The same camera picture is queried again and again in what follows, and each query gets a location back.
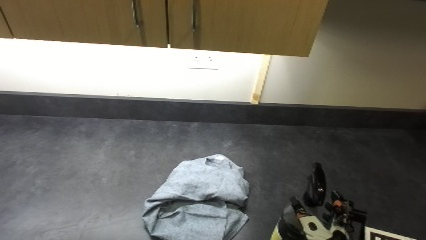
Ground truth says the wooden wall cabinet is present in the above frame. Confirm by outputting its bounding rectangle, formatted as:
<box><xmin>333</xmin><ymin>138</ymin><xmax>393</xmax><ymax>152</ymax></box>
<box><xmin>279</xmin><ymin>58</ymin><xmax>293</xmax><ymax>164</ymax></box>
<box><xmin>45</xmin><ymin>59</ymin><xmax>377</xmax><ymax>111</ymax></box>
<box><xmin>0</xmin><ymin>0</ymin><xmax>330</xmax><ymax>58</ymax></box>

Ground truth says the metal cabinet handle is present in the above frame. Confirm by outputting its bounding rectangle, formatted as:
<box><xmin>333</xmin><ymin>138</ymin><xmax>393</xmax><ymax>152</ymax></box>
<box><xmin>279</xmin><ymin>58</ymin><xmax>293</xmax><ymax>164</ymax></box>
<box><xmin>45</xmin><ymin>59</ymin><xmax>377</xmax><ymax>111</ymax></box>
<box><xmin>189</xmin><ymin>0</ymin><xmax>198</xmax><ymax>33</ymax></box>
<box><xmin>130</xmin><ymin>0</ymin><xmax>144</xmax><ymax>29</ymax></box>

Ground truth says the wooden edge strip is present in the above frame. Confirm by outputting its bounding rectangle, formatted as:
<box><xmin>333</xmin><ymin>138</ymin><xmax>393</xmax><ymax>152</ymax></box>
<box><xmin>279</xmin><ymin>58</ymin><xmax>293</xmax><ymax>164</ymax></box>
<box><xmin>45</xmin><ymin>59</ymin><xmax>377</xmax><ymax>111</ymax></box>
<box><xmin>249</xmin><ymin>54</ymin><xmax>273</xmax><ymax>105</ymax></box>

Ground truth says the grey cloth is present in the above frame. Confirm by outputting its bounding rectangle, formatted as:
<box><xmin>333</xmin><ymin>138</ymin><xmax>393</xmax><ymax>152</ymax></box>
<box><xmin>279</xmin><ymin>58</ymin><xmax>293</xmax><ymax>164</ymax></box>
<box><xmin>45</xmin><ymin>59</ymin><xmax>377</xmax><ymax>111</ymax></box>
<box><xmin>141</xmin><ymin>153</ymin><xmax>251</xmax><ymax>240</ymax></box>

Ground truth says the white wall socket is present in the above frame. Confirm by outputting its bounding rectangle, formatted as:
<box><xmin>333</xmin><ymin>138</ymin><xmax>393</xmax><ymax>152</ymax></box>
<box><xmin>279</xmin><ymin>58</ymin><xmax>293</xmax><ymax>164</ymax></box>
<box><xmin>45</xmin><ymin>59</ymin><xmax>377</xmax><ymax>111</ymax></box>
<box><xmin>188</xmin><ymin>54</ymin><xmax>221</xmax><ymax>71</ymax></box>

